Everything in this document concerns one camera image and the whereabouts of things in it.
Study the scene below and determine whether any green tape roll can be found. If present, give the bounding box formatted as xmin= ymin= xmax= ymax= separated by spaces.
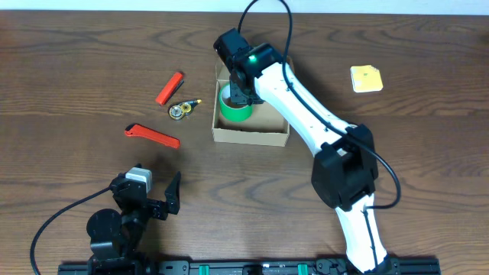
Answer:
xmin=219 ymin=84 xmax=252 ymax=122

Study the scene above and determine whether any red utility knife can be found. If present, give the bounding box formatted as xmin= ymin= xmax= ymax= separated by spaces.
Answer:
xmin=125 ymin=124 xmax=180 ymax=149

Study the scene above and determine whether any brown cardboard box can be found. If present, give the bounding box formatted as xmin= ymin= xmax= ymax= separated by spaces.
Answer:
xmin=212 ymin=60 xmax=290 ymax=147

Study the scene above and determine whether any yellow sticky note pad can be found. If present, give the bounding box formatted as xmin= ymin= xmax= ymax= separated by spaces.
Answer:
xmin=350 ymin=65 xmax=384 ymax=93

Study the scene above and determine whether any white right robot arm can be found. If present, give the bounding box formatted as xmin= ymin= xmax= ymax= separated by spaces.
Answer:
xmin=213 ymin=28 xmax=390 ymax=274

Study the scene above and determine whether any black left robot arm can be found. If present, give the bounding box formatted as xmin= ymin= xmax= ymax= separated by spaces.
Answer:
xmin=86 ymin=167 xmax=181 ymax=275

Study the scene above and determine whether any correction tape dispenser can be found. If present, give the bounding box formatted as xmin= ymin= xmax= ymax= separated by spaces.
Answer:
xmin=167 ymin=99 xmax=202 ymax=121

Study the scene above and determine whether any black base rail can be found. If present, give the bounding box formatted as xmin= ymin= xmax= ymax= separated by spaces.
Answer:
xmin=57 ymin=257 xmax=442 ymax=275

